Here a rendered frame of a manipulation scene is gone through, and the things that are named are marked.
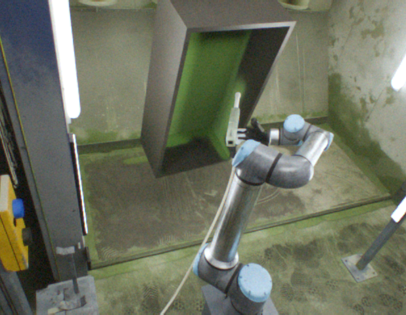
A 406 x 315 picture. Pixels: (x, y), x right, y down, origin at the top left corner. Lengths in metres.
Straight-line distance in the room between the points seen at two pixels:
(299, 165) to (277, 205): 1.86
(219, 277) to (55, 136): 0.88
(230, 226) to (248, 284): 0.28
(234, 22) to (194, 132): 1.25
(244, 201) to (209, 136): 1.54
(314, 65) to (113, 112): 2.16
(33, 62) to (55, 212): 0.76
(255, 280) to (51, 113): 1.04
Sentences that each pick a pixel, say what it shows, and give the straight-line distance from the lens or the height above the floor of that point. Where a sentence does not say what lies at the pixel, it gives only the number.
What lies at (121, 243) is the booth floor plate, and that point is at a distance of 2.64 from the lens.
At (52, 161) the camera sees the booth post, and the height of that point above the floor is 1.20.
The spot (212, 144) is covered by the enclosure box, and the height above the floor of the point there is 0.50.
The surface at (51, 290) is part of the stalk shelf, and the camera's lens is 1.66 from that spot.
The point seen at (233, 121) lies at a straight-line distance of 1.89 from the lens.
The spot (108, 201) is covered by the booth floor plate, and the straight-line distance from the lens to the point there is 2.88.
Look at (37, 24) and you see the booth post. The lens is 1.24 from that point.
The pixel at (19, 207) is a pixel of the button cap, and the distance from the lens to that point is 0.99.
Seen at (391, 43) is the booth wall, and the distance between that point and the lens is 3.59.
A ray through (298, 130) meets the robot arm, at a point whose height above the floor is 1.28.
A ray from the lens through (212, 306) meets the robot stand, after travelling 1.78.
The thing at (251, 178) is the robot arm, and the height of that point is 1.39.
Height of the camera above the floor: 2.24
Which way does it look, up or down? 41 degrees down
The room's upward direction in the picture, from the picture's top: 11 degrees clockwise
